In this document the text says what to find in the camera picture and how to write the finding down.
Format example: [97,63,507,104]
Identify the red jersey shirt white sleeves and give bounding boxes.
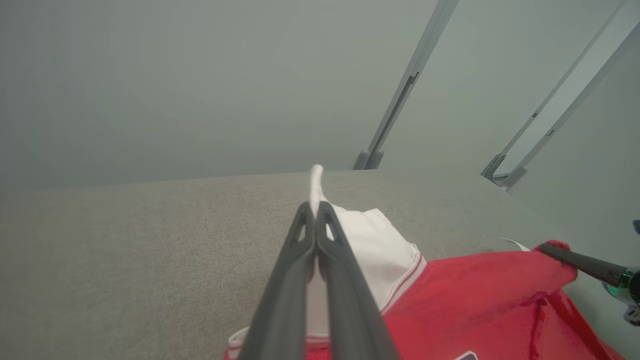
[225,164,626,360]

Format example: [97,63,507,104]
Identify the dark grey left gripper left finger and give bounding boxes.
[239,201,317,360]

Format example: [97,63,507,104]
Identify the grey partition post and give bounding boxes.
[499,20,640,192]
[364,0,460,171]
[352,0,453,171]
[481,0,628,182]

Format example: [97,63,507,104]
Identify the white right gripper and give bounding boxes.
[538,242,640,326]

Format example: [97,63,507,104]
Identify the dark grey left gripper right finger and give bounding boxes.
[316,201,401,360]

